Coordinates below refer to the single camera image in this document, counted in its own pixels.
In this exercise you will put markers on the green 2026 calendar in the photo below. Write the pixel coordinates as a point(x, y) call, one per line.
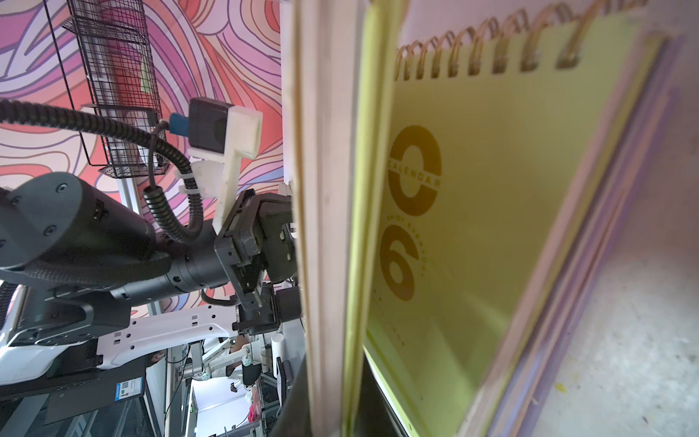
point(337, 60)
point(499, 137)

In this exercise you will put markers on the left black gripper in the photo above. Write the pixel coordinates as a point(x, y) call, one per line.
point(258, 254)

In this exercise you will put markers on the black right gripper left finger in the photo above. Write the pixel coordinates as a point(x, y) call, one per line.
point(292, 409)

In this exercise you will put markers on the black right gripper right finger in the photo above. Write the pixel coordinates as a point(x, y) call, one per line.
point(375, 418)

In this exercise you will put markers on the purple 2026 calendar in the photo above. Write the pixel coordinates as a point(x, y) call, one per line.
point(534, 376)

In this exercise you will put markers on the black wire basket left wall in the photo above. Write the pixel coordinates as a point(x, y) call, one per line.
point(116, 55)

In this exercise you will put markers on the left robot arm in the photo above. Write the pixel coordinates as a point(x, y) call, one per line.
point(87, 285)

